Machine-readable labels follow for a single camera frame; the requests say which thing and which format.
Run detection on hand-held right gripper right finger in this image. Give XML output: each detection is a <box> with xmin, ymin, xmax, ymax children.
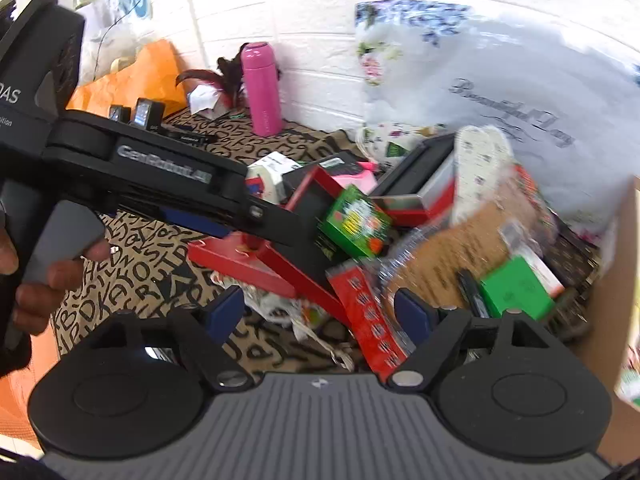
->
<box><xmin>387</xmin><ymin>287</ymin><xmax>566</xmax><ymax>388</ymax></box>

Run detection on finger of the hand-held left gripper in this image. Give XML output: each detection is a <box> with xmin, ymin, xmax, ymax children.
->
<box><xmin>107</xmin><ymin>127</ymin><xmax>301</xmax><ymax>248</ymax></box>
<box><xmin>117</xmin><ymin>195</ymin><xmax>251</xmax><ymax>241</ymax></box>

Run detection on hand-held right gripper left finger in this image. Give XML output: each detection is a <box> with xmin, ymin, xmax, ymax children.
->
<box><xmin>90</xmin><ymin>285</ymin><xmax>253</xmax><ymax>392</ymax></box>

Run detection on red box lid black inside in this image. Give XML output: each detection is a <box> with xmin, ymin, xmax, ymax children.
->
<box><xmin>252</xmin><ymin>165</ymin><xmax>381</xmax><ymax>328</ymax></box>

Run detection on beige cardboard box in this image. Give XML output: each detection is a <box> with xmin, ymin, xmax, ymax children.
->
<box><xmin>570</xmin><ymin>175</ymin><xmax>640</xmax><ymax>411</ymax></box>

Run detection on letter print desktop cloth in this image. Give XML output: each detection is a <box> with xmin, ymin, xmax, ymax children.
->
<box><xmin>50</xmin><ymin>110</ymin><xmax>381</xmax><ymax>376</ymax></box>

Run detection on person's left hand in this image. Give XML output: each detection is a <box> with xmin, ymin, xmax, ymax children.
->
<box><xmin>0</xmin><ymin>225</ymin><xmax>113</xmax><ymax>336</ymax></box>

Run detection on white packet red figure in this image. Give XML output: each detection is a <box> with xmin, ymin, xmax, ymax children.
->
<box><xmin>247</xmin><ymin>165</ymin><xmax>286</xmax><ymax>206</ymax></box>

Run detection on cotton swab bag red label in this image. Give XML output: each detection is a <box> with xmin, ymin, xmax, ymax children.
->
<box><xmin>325</xmin><ymin>260</ymin><xmax>416</xmax><ymax>383</ymax></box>

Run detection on flat red box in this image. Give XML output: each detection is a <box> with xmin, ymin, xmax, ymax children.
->
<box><xmin>187</xmin><ymin>235</ymin><xmax>296</xmax><ymax>301</ymax></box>

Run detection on white box blue print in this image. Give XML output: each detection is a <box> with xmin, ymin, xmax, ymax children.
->
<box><xmin>245</xmin><ymin>152</ymin><xmax>301</xmax><ymax>181</ymax></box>

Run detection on black pen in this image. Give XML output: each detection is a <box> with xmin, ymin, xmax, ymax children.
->
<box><xmin>457</xmin><ymin>269</ymin><xmax>493</xmax><ymax>318</ymax></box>

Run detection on brown insole in plastic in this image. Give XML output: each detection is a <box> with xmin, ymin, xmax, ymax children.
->
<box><xmin>380</xmin><ymin>170</ymin><xmax>561</xmax><ymax>321</ymax></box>

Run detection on green printed small box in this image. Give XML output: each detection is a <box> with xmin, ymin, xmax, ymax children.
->
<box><xmin>317</xmin><ymin>185</ymin><xmax>393</xmax><ymax>261</ymax></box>

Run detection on black marker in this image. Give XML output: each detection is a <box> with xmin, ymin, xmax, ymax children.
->
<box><xmin>167</xmin><ymin>130</ymin><xmax>218</xmax><ymax>145</ymax></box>

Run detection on pink sticky notes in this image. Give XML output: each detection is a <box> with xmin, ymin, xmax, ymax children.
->
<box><xmin>345</xmin><ymin>162</ymin><xmax>381</xmax><ymax>193</ymax></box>

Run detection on plain green box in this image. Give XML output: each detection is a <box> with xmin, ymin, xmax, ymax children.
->
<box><xmin>480</xmin><ymin>255</ymin><xmax>566</xmax><ymax>321</ymax></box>

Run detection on orange paper bag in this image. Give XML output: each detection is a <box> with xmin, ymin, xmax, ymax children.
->
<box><xmin>65</xmin><ymin>40</ymin><xmax>188</xmax><ymax>118</ymax></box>

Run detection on white printed plastic bag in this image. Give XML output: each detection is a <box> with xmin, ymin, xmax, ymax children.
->
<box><xmin>75</xmin><ymin>0</ymin><xmax>156</xmax><ymax>86</ymax></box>

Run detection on pink bottle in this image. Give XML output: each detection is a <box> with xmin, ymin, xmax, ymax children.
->
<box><xmin>240</xmin><ymin>41</ymin><xmax>286</xmax><ymax>138</ymax></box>

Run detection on black red gift box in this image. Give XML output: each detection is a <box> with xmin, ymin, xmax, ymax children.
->
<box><xmin>370</xmin><ymin>132</ymin><xmax>458</xmax><ymax>228</ymax></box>

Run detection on dark red feather decoration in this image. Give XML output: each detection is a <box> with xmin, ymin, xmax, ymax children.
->
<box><xmin>176</xmin><ymin>56</ymin><xmax>248</xmax><ymax>111</ymax></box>

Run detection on black mesh basket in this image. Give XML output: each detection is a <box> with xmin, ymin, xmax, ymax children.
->
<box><xmin>545</xmin><ymin>285</ymin><xmax>601</xmax><ymax>341</ymax></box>

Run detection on white dotted insole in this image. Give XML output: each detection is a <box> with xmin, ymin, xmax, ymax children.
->
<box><xmin>450</xmin><ymin>125</ymin><xmax>516</xmax><ymax>226</ymax></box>

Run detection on brown patterned wallet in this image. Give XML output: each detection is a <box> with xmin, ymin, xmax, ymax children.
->
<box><xmin>550</xmin><ymin>220</ymin><xmax>601</xmax><ymax>291</ymax></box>

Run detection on floral white plastic bag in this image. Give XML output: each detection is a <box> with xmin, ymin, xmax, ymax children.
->
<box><xmin>355</xmin><ymin>0</ymin><xmax>640</xmax><ymax>251</ymax></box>

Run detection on printed drawstring pouch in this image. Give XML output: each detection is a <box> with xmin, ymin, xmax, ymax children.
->
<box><xmin>210</xmin><ymin>270</ymin><xmax>346</xmax><ymax>341</ymax></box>

